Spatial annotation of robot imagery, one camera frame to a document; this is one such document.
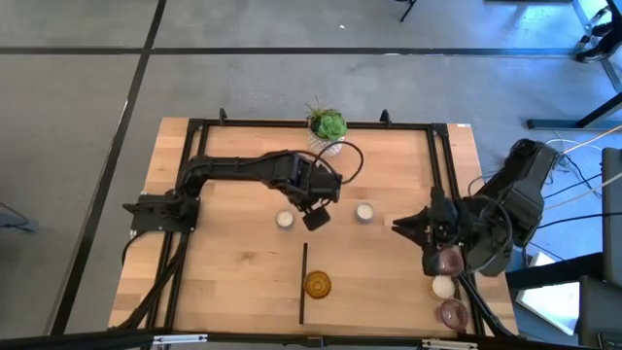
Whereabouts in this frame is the raised wooden board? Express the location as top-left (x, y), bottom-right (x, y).
top-left (300, 245), bottom-right (461, 337)

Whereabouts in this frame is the amber glass candle holder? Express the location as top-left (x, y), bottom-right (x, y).
top-left (303, 270), bottom-right (333, 300)

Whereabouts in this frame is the black rig crossbar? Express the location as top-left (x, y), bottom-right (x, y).
top-left (0, 328), bottom-right (622, 350)

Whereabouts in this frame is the blue-grey floor object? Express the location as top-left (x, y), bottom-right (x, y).
top-left (0, 212), bottom-right (39, 235)

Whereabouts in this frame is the silver bracket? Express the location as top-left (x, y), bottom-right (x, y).
top-left (152, 333), bottom-right (209, 347)
top-left (421, 338), bottom-right (480, 350)

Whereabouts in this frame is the purple glass candle holder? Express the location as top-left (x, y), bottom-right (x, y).
top-left (435, 298), bottom-right (470, 333)
top-left (436, 245), bottom-right (466, 277)

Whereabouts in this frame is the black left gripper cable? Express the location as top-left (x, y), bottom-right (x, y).
top-left (310, 140), bottom-right (365, 187)

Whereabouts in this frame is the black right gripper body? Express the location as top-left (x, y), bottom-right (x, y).
top-left (421, 186), bottom-right (470, 278)

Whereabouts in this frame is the white panel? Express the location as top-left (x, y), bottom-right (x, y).
top-left (514, 251), bottom-right (582, 337)

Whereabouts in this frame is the dark grey box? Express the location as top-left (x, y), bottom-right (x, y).
top-left (576, 274), bottom-right (622, 350)

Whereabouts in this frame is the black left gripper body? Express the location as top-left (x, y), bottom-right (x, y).
top-left (290, 159), bottom-right (342, 233)

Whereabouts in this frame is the black divider strip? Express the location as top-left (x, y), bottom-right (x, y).
top-left (299, 242), bottom-right (309, 326)

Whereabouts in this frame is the black left cable bundle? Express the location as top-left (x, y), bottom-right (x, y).
top-left (119, 230), bottom-right (191, 332)

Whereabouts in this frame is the black desk leg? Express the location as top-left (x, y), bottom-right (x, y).
top-left (527, 90), bottom-right (622, 131)

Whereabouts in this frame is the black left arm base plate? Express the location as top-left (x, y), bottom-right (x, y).
top-left (121, 192), bottom-right (201, 233)

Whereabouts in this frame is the black stand leg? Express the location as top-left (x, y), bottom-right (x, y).
top-left (396, 0), bottom-right (420, 23)

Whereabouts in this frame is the black metal table frame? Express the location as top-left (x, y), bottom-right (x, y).
top-left (145, 107), bottom-right (487, 337)

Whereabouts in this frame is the black desk beam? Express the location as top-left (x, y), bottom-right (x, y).
top-left (504, 251), bottom-right (606, 293)

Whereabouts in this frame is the yellow cable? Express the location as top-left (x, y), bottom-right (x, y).
top-left (558, 123), bottom-right (622, 157)

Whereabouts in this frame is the succulent in white patterned pot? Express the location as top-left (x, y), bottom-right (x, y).
top-left (304, 96), bottom-right (349, 158)

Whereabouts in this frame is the white coiled cable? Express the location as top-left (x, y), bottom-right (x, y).
top-left (546, 137), bottom-right (604, 158)

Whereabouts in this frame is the person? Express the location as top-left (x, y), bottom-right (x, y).
top-left (575, 0), bottom-right (622, 64)

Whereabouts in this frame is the black cable bundle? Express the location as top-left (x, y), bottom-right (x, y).
top-left (119, 230), bottom-right (191, 332)
top-left (456, 271), bottom-right (517, 337)

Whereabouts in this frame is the grey upright panel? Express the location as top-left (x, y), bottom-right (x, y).
top-left (601, 147), bottom-right (622, 288)

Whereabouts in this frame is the black right cable bundle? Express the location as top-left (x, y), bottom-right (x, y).
top-left (456, 271), bottom-right (517, 337)

